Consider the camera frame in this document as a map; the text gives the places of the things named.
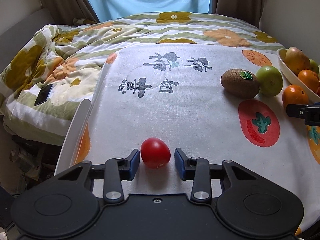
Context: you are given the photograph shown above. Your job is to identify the white persimmon print cloth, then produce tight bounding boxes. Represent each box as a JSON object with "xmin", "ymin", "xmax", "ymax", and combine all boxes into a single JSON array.
[{"xmin": 75, "ymin": 44, "xmax": 320, "ymax": 233}]

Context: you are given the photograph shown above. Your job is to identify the black smartphone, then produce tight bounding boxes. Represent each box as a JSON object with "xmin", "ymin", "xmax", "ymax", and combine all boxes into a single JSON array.
[{"xmin": 34, "ymin": 84, "xmax": 54, "ymax": 106}]

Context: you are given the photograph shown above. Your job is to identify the beige padded headboard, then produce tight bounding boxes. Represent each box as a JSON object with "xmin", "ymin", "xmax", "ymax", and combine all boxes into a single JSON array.
[{"xmin": 0, "ymin": 7, "xmax": 54, "ymax": 73}]

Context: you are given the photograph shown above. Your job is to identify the floral striped quilt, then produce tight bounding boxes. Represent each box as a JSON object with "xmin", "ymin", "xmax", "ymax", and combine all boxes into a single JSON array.
[{"xmin": 0, "ymin": 11, "xmax": 285, "ymax": 147}]

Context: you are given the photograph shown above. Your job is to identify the brown kiwi with sticker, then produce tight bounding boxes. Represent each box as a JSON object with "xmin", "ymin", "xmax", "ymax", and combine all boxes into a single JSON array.
[{"xmin": 220, "ymin": 69, "xmax": 260, "ymax": 99}]

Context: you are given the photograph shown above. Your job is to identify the cream and yellow bowl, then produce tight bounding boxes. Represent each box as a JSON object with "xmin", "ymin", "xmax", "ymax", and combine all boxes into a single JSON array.
[{"xmin": 277, "ymin": 47, "xmax": 320, "ymax": 103}]

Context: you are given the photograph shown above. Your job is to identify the green apple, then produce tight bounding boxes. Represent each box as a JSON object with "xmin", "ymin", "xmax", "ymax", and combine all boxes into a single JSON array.
[
  {"xmin": 309, "ymin": 59, "xmax": 320, "ymax": 74},
  {"xmin": 257, "ymin": 66, "xmax": 284, "ymax": 97}
]

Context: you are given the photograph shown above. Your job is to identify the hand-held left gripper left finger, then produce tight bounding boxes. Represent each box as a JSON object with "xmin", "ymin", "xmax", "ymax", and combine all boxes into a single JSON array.
[{"xmin": 56, "ymin": 149, "xmax": 140, "ymax": 204}]

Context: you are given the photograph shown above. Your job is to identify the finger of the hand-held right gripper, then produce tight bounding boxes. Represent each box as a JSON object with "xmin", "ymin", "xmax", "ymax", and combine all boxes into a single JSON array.
[{"xmin": 286, "ymin": 102, "xmax": 307, "ymax": 117}]

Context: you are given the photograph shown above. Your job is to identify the red cherry tomato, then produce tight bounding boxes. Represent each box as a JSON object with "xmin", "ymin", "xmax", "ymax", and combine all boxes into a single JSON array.
[{"xmin": 140, "ymin": 137, "xmax": 171, "ymax": 169}]

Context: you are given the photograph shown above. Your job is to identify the wrinkled yellow apple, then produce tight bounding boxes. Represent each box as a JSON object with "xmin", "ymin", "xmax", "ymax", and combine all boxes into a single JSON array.
[{"xmin": 285, "ymin": 47, "xmax": 311, "ymax": 75}]

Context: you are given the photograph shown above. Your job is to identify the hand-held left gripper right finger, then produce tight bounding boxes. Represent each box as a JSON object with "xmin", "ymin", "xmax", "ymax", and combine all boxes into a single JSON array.
[{"xmin": 174, "ymin": 147, "xmax": 260, "ymax": 203}]

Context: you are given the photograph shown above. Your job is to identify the large orange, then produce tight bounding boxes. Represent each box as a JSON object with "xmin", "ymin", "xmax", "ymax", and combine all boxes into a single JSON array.
[
  {"xmin": 297, "ymin": 69, "xmax": 320, "ymax": 93},
  {"xmin": 282, "ymin": 84, "xmax": 309, "ymax": 109}
]

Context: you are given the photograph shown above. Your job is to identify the white table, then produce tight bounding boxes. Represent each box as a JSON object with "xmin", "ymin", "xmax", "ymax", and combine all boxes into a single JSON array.
[{"xmin": 54, "ymin": 99, "xmax": 92, "ymax": 175}]

